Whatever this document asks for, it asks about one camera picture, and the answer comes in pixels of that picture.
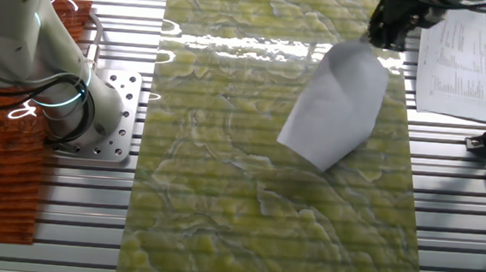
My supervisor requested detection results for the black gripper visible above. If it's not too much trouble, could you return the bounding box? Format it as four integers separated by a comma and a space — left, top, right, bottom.
366, 0, 434, 54

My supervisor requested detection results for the printed white paper sheet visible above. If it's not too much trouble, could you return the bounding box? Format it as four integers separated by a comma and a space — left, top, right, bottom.
413, 5, 486, 125

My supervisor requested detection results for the green marble pattern mat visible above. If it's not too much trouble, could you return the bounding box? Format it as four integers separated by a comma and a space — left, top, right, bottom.
116, 0, 445, 272

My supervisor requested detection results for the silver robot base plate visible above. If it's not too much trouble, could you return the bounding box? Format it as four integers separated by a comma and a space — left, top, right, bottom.
48, 64, 145, 164

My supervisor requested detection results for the grey base cable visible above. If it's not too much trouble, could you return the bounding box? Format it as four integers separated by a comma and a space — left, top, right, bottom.
84, 11, 105, 72

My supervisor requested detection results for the black arm base cable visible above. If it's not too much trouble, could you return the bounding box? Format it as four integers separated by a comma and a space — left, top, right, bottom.
0, 71, 98, 148

